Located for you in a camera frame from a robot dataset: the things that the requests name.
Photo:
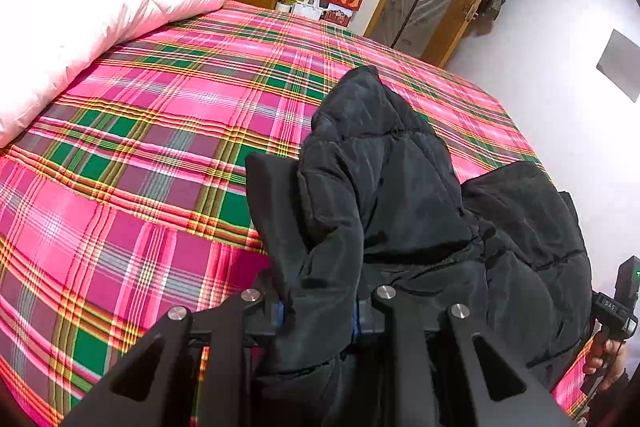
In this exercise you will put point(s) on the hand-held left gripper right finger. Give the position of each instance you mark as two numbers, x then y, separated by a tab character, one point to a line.
370	317

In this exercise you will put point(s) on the person's right forearm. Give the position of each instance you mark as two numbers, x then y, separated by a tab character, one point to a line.
617	392

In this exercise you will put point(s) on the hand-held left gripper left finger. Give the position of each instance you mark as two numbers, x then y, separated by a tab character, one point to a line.
220	332

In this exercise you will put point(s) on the person's right hand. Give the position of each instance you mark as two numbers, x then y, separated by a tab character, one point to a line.
616	357

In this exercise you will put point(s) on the white quilt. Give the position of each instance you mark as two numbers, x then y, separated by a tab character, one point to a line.
90	22

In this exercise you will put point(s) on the black hooded puffer jacket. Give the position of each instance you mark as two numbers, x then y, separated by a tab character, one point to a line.
400	187

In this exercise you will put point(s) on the open wooden door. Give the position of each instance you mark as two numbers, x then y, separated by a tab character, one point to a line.
472	7

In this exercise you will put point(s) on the pink plaid bed sheet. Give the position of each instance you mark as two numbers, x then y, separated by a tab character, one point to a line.
150	132

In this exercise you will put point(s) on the grey wall panel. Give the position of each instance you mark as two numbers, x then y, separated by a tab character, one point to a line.
620	62

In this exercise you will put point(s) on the printed dark box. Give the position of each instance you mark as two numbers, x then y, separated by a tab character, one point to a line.
336	15

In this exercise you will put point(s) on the hanging bags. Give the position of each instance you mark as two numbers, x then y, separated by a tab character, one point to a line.
492	2

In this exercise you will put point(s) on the white plastic basket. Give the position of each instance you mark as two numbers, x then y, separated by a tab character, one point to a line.
307	7

